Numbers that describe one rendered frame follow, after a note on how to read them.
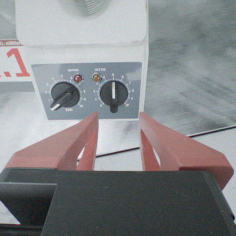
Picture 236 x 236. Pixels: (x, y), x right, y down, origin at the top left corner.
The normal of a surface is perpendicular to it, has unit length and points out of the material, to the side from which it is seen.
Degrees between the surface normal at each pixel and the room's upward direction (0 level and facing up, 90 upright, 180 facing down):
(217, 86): 0
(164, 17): 0
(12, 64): 40
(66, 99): 30
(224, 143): 0
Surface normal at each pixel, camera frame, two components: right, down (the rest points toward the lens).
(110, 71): 0.01, 0.58
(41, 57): 0.00, 0.10
